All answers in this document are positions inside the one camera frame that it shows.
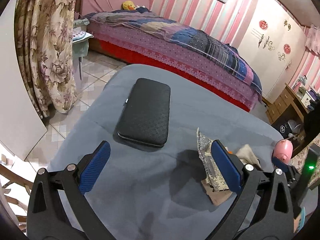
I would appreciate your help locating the wooden desk with drawers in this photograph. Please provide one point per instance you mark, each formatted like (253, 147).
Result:
(287, 113)

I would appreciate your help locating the black wallet case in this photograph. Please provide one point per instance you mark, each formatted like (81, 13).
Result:
(145, 117)

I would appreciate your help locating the beige cloth cap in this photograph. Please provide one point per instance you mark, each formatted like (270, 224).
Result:
(246, 156)

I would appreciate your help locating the pink pig toy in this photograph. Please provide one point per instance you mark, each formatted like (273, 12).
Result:
(283, 151)

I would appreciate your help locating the patchwork plaid quilt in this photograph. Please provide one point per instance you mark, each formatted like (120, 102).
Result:
(223, 55)

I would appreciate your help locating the small green bedside stool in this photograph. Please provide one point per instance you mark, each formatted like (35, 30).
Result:
(80, 45)

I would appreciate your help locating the white wardrobe with decals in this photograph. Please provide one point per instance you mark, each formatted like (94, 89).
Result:
(272, 43)

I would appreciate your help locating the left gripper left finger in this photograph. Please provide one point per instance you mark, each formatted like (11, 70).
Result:
(47, 219)

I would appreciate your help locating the bed with purple sheet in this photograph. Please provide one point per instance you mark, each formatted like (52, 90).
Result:
(135, 46)

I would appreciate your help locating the floral curtain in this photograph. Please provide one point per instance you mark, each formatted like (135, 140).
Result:
(43, 39)

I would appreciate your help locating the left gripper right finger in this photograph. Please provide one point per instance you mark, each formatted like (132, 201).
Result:
(262, 208)

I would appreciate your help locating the yellow duck plush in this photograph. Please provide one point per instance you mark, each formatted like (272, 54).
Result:
(128, 5)

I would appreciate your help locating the printed snack wrapper bag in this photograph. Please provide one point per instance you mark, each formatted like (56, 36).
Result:
(213, 175)

